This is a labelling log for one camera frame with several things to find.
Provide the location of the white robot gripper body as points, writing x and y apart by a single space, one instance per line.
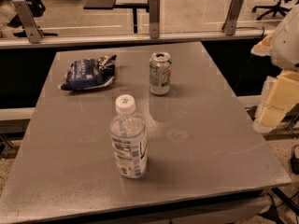
287 48

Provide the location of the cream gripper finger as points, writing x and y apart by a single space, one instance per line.
263 48
279 96

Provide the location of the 7up soda can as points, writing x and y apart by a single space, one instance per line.
159 73

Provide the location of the clear plastic water bottle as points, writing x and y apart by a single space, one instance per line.
129 139

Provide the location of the blue chip bag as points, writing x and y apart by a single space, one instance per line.
86 74

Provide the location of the black office chair left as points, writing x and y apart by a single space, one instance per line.
37 8

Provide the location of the right metal rail bracket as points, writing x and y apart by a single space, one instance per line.
230 23

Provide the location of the metal rail bracket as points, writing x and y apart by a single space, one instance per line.
33 33
230 23
154 19

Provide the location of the middle metal rail bracket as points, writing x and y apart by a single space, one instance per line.
154 19

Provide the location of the metal glass rail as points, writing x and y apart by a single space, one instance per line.
126 40

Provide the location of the left metal rail bracket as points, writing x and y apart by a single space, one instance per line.
33 33

